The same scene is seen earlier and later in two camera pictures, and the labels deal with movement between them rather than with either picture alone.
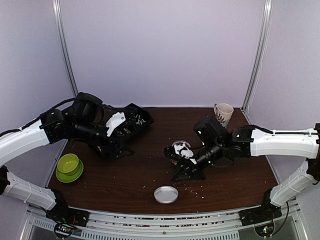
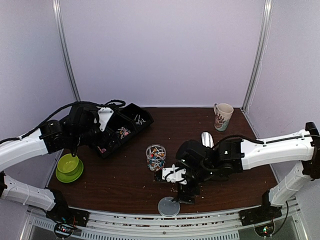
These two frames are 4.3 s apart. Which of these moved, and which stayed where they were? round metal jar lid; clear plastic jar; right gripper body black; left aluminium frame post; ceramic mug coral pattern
Moved: round metal jar lid; clear plastic jar; right gripper body black
Stayed: ceramic mug coral pattern; left aluminium frame post
